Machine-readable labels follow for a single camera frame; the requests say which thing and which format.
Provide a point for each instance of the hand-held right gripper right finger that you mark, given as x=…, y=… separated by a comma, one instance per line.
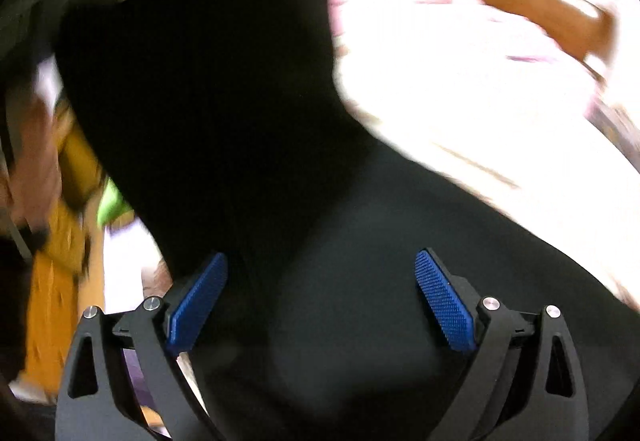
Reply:
x=445, y=306

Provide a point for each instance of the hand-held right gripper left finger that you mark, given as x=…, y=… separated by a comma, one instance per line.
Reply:
x=197, y=303

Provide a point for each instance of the yellow patterned cloth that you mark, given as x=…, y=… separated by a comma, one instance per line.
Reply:
x=65, y=231

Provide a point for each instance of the black pants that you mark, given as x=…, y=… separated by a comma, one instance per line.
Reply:
x=225, y=121

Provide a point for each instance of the pink quilt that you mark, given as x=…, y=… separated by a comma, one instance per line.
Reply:
x=425, y=46

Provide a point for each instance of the person's left hand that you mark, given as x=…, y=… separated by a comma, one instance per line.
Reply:
x=37, y=171

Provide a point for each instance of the floral bed sheet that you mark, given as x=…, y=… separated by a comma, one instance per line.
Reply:
x=525, y=171

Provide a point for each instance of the bright green object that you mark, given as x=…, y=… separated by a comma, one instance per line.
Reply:
x=111, y=203

